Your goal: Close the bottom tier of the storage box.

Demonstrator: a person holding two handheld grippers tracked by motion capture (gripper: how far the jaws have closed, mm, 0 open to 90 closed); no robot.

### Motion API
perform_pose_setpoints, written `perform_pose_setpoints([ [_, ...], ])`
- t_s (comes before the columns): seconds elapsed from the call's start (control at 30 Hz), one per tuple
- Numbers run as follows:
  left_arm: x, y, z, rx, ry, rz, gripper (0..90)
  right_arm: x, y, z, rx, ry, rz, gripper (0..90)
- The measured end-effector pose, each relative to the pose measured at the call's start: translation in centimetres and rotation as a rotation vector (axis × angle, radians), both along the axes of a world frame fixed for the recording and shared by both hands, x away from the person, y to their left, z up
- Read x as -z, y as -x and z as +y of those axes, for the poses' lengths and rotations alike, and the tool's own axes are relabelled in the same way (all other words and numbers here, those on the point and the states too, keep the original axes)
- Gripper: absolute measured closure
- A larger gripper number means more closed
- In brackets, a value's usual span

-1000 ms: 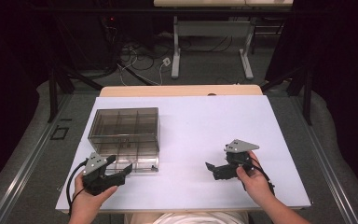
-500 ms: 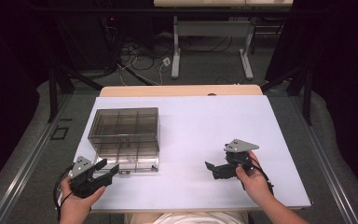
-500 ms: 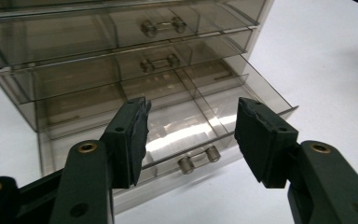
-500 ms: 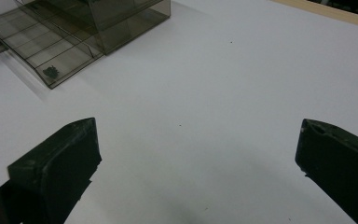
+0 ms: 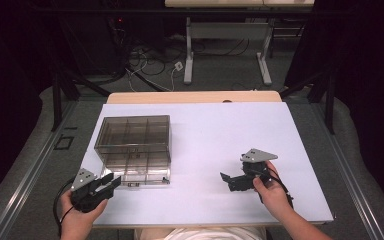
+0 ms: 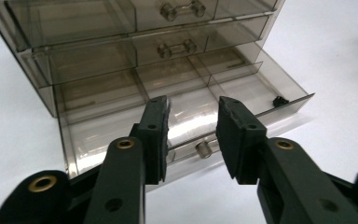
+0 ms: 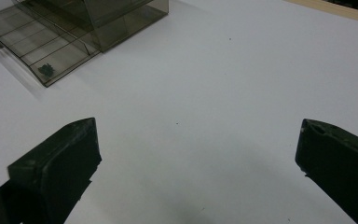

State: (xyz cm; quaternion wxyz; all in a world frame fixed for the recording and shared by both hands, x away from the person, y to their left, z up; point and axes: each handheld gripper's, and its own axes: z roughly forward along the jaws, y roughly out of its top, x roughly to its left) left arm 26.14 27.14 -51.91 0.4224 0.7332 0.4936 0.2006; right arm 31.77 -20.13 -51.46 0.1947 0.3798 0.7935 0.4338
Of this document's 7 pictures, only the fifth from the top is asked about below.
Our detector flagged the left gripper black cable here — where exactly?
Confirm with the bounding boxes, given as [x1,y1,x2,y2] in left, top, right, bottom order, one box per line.
[52,177,77,238]

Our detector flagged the person's right hand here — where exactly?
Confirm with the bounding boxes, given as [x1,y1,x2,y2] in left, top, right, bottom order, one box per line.
[252,160,293,223]

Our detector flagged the black floor cables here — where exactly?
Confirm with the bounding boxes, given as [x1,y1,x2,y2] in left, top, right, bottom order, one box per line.
[126,35,252,78]

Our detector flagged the aluminium rail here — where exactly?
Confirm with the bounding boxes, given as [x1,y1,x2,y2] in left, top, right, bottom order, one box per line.
[309,99,384,240]
[0,99,78,240]

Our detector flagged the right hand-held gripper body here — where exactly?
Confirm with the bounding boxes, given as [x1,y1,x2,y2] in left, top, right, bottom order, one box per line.
[227,148,279,193]

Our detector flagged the transparent brown drawer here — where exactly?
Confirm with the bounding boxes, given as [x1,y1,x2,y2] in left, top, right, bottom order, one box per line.
[100,162,172,187]

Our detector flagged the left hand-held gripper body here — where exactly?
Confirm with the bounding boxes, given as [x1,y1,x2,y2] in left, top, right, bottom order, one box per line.
[70,168,115,214]

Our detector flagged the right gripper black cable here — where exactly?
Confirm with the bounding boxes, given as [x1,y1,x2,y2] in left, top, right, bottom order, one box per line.
[253,167,295,210]

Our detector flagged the black metal stand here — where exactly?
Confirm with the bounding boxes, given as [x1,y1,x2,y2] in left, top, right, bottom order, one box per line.
[279,70,336,135]
[50,70,112,133]

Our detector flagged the black equipment with red light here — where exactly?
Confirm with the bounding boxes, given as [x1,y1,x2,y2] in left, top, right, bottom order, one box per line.
[104,14,130,68]

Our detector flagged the white floor cable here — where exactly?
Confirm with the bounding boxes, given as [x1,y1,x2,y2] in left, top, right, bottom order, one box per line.
[125,53,181,93]

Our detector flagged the white table mat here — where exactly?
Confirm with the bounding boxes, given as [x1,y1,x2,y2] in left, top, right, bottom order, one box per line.
[59,102,335,229]

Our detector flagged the person's left hand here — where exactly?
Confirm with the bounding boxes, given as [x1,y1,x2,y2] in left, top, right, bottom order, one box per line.
[59,189,109,235]

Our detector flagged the white desk with metal legs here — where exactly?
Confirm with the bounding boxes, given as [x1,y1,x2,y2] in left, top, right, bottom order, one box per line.
[164,0,315,86]

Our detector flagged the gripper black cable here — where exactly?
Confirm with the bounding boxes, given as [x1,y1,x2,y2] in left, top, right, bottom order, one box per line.
[52,177,77,238]
[253,167,295,210]

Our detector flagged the dark metal rack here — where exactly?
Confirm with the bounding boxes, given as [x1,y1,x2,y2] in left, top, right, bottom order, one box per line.
[268,17,308,60]

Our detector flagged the person's white clothing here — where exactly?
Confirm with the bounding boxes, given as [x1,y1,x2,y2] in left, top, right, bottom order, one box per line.
[134,227,268,240]

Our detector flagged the dark curtain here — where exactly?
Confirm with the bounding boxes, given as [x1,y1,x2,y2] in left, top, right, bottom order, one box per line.
[0,0,58,214]
[283,0,384,212]

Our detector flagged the brown transparent drawer box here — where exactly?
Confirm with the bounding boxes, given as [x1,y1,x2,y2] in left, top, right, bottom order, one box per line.
[94,115,172,165]

